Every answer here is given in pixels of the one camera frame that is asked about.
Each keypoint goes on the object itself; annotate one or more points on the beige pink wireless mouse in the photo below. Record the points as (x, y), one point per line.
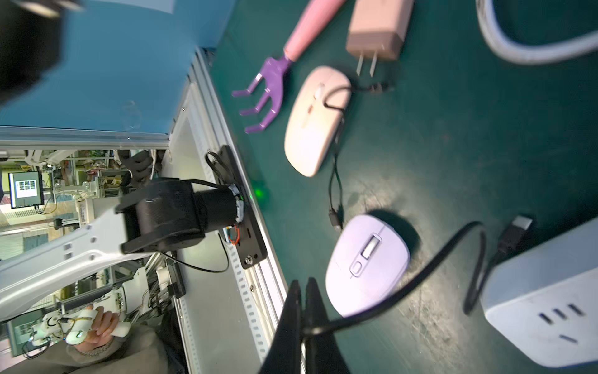
(315, 118)

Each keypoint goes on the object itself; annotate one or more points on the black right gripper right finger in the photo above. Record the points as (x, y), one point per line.
(322, 352)

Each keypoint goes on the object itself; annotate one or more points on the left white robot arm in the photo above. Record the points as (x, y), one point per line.
(165, 215)

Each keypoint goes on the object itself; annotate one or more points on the white power strip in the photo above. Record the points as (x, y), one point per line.
(544, 301)

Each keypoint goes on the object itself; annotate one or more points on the pink charger adapter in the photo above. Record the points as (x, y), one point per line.
(377, 30)

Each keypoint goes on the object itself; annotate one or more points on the purple wireless mouse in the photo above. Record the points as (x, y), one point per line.
(367, 263)

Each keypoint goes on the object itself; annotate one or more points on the purple pink garden fork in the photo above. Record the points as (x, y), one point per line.
(315, 17)

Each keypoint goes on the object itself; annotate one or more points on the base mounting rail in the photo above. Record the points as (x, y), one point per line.
(230, 311)

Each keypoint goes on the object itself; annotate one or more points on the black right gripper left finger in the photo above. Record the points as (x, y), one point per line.
(284, 354)

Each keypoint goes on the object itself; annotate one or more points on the operator hand with controller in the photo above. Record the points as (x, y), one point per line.
(100, 332)

